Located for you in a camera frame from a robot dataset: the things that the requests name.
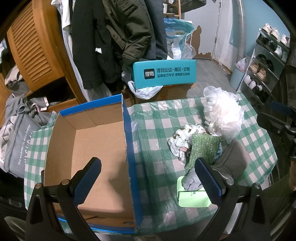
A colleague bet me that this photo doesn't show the green checkered tablecloth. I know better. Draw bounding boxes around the green checkered tablecloth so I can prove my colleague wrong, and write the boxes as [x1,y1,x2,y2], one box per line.
[23,92,278,237]

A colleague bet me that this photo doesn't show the green glitter sponge cloth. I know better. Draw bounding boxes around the green glitter sponge cloth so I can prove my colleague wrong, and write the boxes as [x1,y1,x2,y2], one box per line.
[185,133,221,170]

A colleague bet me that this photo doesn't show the dark hanging coats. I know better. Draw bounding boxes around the dark hanging coats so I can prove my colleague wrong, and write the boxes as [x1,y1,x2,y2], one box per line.
[71,1,168,92]

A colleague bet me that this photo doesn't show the white patterned plastic bag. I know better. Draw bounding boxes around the white patterned plastic bag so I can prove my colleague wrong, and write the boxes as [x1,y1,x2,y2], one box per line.
[168,124,206,164]

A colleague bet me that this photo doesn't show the grey fleece slipper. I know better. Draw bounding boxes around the grey fleece slipper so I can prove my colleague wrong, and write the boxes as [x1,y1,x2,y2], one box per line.
[211,138,251,181]

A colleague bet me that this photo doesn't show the person right hand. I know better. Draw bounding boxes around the person right hand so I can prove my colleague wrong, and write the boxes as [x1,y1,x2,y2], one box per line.
[288,172,296,192]

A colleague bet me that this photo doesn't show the grey printed tote bag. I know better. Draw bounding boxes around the grey printed tote bag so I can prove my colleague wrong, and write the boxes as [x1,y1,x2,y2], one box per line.
[1,95,51,178]

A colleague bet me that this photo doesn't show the blue white plastic sack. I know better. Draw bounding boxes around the blue white plastic sack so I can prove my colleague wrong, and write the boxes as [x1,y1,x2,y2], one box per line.
[164,18,196,60]

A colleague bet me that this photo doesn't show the metal shoe rack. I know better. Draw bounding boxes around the metal shoe rack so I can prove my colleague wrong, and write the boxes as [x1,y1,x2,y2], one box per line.
[239,23,290,111]

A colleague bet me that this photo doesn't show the blue cardboard box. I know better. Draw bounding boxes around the blue cardboard box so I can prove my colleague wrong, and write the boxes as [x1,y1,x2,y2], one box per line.
[44,94,144,235]

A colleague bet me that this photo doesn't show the light green pouch bag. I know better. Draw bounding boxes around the light green pouch bag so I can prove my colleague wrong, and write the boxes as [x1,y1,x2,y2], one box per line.
[177,176,212,208]

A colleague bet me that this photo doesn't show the teal shoe box lid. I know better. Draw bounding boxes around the teal shoe box lid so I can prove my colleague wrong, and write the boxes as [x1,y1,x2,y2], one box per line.
[132,60,197,89]

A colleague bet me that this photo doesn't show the small grey sock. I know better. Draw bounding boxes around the small grey sock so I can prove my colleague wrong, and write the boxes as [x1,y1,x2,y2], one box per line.
[182,168,203,191]

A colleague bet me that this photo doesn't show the wooden louvered wardrobe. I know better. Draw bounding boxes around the wooden louvered wardrobe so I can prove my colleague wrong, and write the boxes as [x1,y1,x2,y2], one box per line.
[0,0,87,112]

